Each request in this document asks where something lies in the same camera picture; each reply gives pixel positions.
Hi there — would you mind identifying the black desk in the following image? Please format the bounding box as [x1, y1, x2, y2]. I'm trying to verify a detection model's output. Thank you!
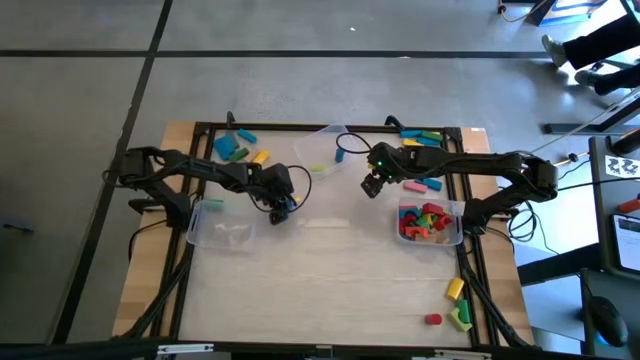
[579, 133, 640, 360]

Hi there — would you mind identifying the black computer mouse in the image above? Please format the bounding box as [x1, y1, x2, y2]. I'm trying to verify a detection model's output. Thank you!
[588, 294, 630, 349]

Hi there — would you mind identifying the black rig bar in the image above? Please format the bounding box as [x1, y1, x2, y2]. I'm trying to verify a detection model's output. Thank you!
[0, 338, 640, 360]

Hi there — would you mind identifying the silver bracket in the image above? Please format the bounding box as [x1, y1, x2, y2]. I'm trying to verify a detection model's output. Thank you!
[156, 343, 215, 356]
[433, 349, 494, 360]

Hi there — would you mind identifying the lime arch block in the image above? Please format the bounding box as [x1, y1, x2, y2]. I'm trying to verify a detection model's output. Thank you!
[447, 306, 474, 334]

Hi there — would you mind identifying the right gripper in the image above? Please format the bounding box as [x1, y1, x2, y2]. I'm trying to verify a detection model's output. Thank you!
[360, 141, 427, 199]

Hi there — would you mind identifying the black desk leg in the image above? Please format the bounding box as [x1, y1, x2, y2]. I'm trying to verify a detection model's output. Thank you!
[543, 84, 640, 137]

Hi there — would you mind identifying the yellow floor cable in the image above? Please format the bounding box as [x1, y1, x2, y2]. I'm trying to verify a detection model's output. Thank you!
[497, 0, 549, 24]

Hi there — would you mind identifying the black aluminium table frame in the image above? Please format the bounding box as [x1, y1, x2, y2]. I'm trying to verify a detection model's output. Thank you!
[119, 112, 536, 351]

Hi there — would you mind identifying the blue wide block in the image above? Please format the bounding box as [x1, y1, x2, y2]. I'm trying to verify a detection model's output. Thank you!
[213, 133, 241, 162]

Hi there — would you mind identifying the person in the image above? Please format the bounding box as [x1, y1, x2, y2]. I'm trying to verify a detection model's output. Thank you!
[541, 13, 640, 97]

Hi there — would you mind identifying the black cable bundle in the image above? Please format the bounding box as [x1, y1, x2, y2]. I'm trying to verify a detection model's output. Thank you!
[505, 174, 640, 257]

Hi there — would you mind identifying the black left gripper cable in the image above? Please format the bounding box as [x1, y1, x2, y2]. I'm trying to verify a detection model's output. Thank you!
[249, 163, 313, 214]

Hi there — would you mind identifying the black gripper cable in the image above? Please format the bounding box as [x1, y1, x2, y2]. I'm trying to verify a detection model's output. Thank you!
[249, 163, 313, 214]
[334, 131, 374, 156]

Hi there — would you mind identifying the tablet screen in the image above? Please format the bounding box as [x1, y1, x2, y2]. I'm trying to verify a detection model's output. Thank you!
[611, 213, 640, 274]

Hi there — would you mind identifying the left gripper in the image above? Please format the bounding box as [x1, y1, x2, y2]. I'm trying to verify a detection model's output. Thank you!
[246, 163, 299, 211]

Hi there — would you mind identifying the clear plastic bin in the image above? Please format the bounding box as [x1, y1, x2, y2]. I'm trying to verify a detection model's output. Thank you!
[397, 196, 466, 247]
[293, 123, 351, 180]
[185, 199, 257, 251]

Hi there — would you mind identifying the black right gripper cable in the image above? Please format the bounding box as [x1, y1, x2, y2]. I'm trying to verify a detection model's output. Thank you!
[334, 131, 374, 156]

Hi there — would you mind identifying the blue and white box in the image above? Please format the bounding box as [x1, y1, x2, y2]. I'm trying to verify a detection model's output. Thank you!
[529, 0, 619, 27]

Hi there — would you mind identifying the white sheet with marks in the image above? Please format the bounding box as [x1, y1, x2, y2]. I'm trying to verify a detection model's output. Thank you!
[604, 154, 640, 178]

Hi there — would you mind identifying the cable with yellow connector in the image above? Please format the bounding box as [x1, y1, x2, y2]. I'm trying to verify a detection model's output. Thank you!
[494, 151, 591, 175]

